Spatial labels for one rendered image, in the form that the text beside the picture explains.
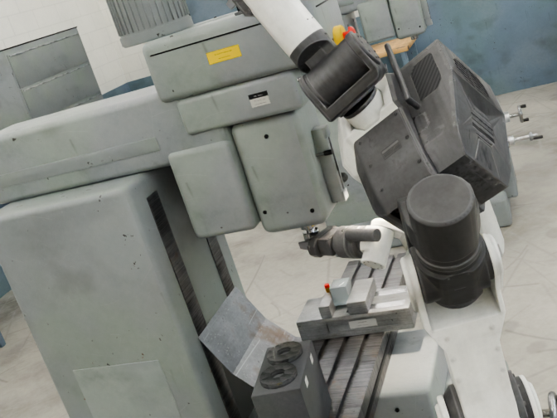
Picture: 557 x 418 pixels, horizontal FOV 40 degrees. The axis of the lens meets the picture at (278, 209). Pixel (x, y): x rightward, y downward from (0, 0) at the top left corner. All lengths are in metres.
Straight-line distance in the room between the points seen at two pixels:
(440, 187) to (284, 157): 0.73
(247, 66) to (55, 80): 5.54
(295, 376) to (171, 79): 0.80
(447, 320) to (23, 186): 1.34
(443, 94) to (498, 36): 6.97
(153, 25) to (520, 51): 6.77
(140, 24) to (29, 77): 5.08
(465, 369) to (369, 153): 0.46
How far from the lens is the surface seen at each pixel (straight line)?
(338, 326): 2.29
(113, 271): 2.15
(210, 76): 1.94
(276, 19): 1.57
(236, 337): 2.35
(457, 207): 1.28
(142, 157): 2.11
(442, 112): 1.51
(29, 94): 7.02
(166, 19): 2.03
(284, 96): 1.90
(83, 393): 2.43
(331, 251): 2.06
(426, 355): 2.27
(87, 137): 2.17
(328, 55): 1.56
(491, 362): 1.56
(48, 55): 7.39
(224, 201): 2.04
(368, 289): 2.29
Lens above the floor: 1.97
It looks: 17 degrees down
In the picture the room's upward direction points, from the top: 18 degrees counter-clockwise
